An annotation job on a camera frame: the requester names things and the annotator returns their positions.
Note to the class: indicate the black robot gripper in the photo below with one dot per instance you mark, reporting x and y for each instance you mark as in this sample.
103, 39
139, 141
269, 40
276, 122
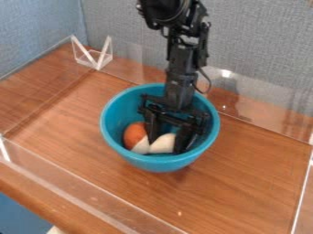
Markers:
173, 109

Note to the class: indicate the brown white plush mushroom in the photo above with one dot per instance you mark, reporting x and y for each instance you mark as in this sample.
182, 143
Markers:
136, 141

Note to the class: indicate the blue plastic bowl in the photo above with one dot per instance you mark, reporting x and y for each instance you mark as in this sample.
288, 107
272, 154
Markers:
119, 114

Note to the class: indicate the clear acrylic corner bracket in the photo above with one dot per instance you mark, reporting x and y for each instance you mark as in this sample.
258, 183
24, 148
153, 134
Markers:
90, 57

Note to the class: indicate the clear acrylic front barrier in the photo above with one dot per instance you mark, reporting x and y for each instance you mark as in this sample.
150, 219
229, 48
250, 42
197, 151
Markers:
122, 215

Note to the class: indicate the clear acrylic back barrier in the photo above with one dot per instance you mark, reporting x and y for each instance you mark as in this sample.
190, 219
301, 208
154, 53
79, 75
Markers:
277, 108

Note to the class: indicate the clear acrylic barrier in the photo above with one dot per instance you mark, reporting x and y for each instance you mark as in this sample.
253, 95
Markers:
277, 108
122, 215

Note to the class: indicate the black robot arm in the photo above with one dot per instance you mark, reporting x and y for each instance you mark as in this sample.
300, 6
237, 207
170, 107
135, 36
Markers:
179, 20

